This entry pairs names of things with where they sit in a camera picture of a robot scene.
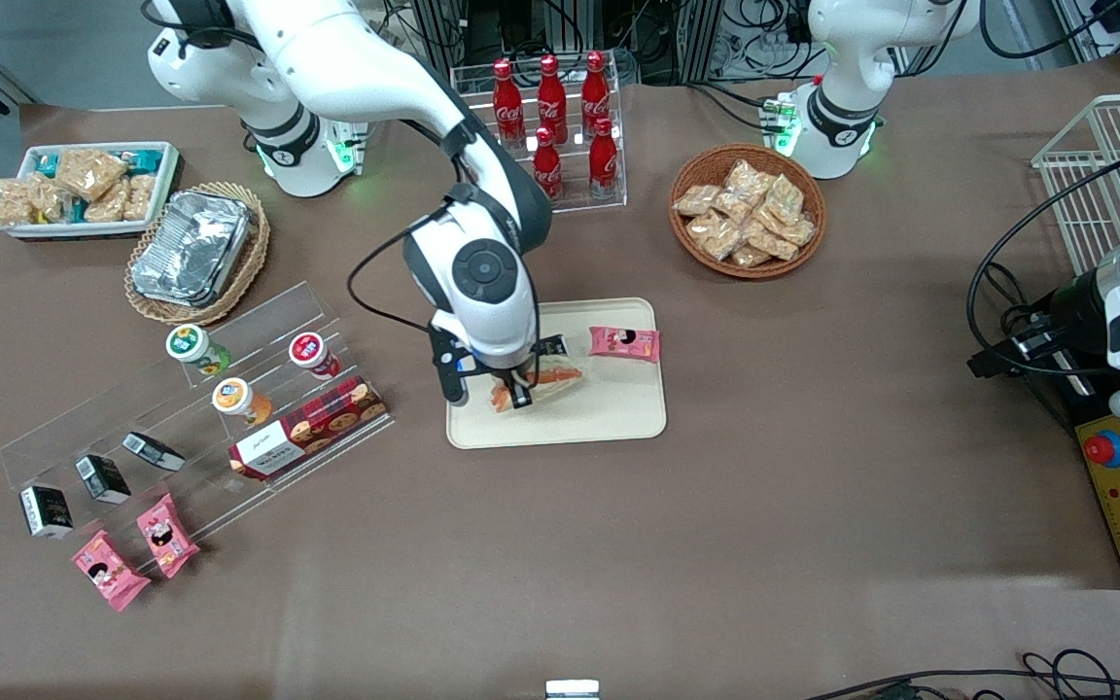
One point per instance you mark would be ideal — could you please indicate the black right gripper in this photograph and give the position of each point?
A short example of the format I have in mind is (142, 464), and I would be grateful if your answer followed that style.
(518, 387)

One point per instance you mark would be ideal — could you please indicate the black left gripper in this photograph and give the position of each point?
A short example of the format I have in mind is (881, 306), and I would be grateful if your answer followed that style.
(1068, 309)

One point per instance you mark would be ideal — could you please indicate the triangular sandwich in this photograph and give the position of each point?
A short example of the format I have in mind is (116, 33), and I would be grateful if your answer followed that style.
(555, 381)

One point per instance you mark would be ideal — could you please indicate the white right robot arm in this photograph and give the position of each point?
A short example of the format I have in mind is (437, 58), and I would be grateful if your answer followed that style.
(346, 68)

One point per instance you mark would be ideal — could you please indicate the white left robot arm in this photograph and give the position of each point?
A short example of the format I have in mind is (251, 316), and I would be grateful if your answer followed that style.
(852, 58)

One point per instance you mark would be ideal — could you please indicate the beige plastic serving tray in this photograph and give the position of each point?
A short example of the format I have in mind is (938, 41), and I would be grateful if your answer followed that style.
(609, 408)

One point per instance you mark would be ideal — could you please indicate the small black box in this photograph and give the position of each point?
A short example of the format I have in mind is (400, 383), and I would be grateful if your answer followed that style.
(152, 451)
(101, 478)
(552, 346)
(46, 510)

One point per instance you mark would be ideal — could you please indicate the pink snack packet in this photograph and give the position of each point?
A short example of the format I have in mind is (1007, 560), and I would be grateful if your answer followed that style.
(109, 572)
(167, 535)
(624, 342)

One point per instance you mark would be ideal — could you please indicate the red lid cup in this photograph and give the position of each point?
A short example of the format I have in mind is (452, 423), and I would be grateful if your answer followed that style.
(312, 354)

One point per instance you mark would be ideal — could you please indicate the red tartan cookie box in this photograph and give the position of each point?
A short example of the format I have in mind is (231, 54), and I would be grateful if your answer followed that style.
(312, 428)

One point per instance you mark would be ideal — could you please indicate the clear acrylic bottle rack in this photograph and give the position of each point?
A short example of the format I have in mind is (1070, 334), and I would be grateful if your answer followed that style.
(579, 199)

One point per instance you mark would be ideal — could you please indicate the red cola bottle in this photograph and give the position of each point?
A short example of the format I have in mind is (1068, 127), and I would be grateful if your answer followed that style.
(604, 165)
(548, 173)
(507, 107)
(551, 97)
(595, 92)

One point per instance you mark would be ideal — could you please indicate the clear acrylic stepped shelf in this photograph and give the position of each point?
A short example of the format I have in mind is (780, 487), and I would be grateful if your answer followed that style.
(259, 331)

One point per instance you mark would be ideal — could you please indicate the clear wrapped cracker packet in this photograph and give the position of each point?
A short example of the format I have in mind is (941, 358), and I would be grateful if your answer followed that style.
(751, 257)
(716, 236)
(696, 199)
(733, 207)
(785, 199)
(748, 183)
(770, 241)
(798, 231)

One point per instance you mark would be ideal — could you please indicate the round wicker basket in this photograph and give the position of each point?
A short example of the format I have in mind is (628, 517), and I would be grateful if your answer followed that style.
(691, 243)

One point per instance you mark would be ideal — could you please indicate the orange lid cup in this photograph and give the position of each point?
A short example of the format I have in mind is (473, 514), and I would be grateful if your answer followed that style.
(237, 399)

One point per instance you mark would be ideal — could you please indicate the oval wicker basket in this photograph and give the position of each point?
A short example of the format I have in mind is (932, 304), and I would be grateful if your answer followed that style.
(249, 267)

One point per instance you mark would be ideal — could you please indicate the green lid cup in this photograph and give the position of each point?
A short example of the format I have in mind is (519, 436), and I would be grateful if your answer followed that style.
(192, 347)

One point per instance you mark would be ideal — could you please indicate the stacked foil containers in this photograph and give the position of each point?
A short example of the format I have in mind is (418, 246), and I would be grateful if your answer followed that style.
(192, 248)

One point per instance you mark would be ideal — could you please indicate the white rectangular bin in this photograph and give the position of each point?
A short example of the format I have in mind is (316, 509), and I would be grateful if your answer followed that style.
(163, 194)

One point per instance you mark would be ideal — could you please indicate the rice cracker packet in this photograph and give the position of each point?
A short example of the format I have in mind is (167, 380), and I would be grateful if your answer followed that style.
(108, 204)
(11, 202)
(140, 197)
(90, 172)
(50, 199)

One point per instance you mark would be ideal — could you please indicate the teal snack packet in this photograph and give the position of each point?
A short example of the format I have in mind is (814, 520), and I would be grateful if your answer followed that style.
(146, 160)
(47, 165)

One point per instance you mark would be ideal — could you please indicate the aluminium frame rack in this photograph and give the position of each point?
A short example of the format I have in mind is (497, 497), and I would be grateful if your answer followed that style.
(657, 39)

